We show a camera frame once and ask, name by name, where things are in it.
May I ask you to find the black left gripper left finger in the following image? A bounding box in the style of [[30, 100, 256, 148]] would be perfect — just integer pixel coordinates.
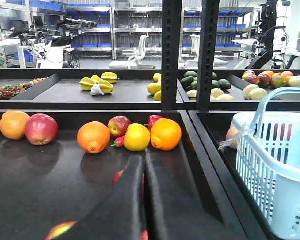
[[62, 155, 145, 240]]

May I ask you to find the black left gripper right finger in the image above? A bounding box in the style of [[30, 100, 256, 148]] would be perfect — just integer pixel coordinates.
[[145, 153, 247, 240]]

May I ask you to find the light blue plastic basket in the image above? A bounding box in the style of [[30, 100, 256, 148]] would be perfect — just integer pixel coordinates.
[[220, 87, 300, 240]]

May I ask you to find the red chili pepper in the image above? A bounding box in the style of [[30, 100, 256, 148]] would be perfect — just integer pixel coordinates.
[[111, 135, 125, 148]]

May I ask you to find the orange right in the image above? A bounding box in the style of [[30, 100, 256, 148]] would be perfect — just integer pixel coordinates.
[[150, 118, 182, 151]]

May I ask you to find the black wooden display stand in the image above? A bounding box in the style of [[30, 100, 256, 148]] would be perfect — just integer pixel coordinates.
[[0, 0, 300, 240]]

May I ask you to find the yellow round fruit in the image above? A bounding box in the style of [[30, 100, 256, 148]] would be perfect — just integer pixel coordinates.
[[123, 123, 151, 152]]

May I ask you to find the orange middle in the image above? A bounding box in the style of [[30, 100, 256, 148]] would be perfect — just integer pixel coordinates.
[[77, 121, 111, 154]]

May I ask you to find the red apple small middle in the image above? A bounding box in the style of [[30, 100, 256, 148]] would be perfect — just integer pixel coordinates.
[[107, 115, 132, 138]]

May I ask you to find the red bell pepper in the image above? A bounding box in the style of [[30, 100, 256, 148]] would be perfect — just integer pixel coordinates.
[[144, 115, 164, 131]]

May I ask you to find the peach left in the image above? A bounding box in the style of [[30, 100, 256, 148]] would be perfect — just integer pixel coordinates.
[[225, 125, 239, 150]]

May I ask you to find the red apple beside oranges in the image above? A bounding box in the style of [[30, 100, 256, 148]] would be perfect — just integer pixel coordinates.
[[24, 113, 59, 146]]

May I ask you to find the white garlic bulb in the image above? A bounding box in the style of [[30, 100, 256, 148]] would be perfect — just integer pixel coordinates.
[[90, 83, 105, 96]]

